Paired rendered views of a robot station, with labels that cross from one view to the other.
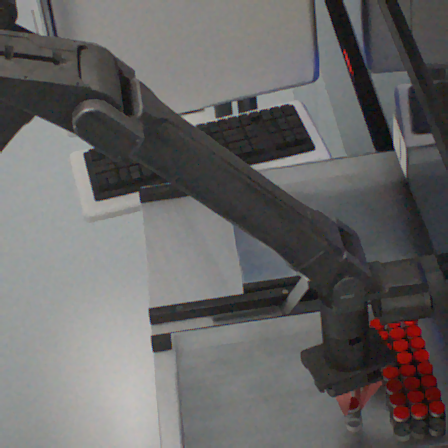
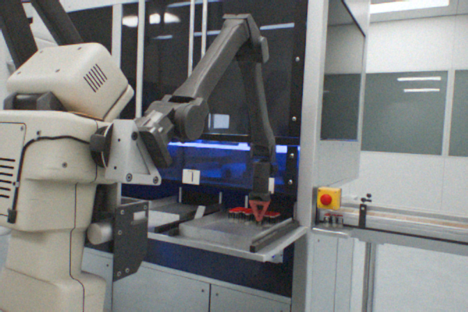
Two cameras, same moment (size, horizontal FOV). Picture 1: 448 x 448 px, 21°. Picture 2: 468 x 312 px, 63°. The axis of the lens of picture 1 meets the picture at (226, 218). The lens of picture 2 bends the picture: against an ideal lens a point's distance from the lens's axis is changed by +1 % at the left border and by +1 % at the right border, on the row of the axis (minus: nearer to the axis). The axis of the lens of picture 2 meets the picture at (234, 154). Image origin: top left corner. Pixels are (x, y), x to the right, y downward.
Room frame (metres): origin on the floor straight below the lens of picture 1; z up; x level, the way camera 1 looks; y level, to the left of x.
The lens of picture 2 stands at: (0.50, 1.09, 1.21)
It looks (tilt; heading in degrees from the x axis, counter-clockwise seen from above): 3 degrees down; 298
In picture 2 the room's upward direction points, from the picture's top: 3 degrees clockwise
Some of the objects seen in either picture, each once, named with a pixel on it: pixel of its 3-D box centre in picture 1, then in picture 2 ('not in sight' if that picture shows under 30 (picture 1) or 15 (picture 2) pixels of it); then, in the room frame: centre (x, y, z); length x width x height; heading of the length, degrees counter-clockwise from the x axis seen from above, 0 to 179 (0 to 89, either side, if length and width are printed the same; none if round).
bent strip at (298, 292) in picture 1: (260, 303); (191, 216); (1.26, -0.03, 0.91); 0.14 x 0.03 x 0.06; 92
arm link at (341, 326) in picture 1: (348, 307); (262, 169); (1.04, -0.13, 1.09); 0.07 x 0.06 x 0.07; 92
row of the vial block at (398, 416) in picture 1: (389, 377); (253, 217); (1.09, -0.18, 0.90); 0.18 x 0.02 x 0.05; 0
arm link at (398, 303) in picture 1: (375, 281); (265, 159); (1.04, -0.16, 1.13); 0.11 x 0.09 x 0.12; 92
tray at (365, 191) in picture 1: (343, 218); (177, 207); (1.43, -0.18, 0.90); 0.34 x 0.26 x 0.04; 91
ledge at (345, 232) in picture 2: not in sight; (333, 230); (0.83, -0.35, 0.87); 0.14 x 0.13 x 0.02; 91
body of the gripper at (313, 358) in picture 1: (346, 344); (260, 186); (1.04, -0.12, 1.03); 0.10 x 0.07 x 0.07; 105
